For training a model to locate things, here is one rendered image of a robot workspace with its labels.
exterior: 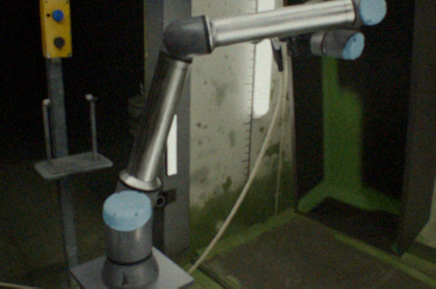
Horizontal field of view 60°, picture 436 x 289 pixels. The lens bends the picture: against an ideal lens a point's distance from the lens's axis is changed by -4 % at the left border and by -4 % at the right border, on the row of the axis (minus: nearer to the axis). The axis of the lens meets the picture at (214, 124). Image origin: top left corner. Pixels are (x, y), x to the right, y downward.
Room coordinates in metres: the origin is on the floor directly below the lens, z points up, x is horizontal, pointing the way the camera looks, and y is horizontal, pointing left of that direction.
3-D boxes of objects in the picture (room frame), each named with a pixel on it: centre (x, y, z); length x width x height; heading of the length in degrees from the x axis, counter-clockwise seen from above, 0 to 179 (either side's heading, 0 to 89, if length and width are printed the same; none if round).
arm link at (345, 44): (1.36, -0.44, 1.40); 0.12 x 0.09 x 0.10; 44
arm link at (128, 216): (1.12, 0.27, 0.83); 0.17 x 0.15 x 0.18; 6
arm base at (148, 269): (1.11, 0.27, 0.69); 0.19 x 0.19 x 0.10
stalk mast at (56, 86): (1.84, 0.78, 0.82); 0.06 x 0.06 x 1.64; 41
